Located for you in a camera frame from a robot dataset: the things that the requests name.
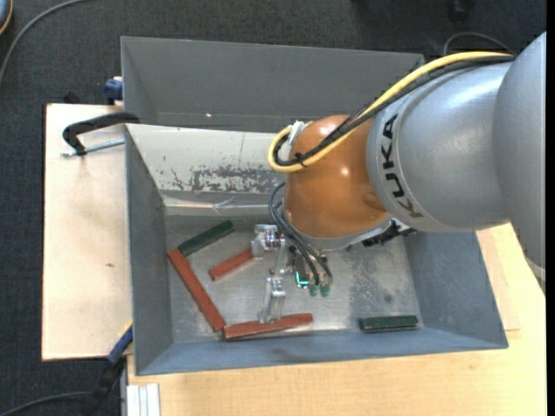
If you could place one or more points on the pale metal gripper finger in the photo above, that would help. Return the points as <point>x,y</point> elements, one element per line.
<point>275,295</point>
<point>268,242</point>

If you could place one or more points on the red-brown flat block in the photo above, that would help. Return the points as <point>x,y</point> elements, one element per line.
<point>196,290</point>
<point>260,328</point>
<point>230,265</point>

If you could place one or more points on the dark green flat block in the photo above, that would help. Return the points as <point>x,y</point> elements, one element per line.
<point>389,323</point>
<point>207,237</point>

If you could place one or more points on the grey metal bin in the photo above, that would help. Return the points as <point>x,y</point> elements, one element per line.
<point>243,80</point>

